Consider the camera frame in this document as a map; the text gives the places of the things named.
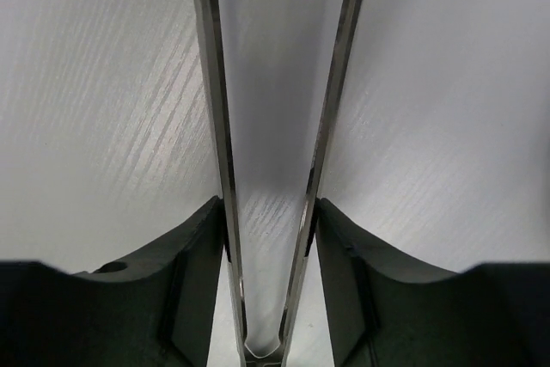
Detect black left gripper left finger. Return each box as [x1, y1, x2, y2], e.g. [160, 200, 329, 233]
[1, 198, 224, 366]

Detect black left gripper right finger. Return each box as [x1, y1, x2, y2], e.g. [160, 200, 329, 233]
[315, 199, 549, 366]

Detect metal food tongs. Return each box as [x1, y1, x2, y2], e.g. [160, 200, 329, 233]
[193, 0, 363, 366]

